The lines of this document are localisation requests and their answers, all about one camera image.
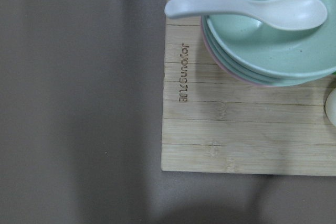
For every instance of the wooden cutting board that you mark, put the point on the wooden cutting board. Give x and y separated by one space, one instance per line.
215 121

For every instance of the stacked green bowls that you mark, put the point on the stacked green bowls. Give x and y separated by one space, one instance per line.
257 52

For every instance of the white ceramic spoon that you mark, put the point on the white ceramic spoon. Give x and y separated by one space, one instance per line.
290 15

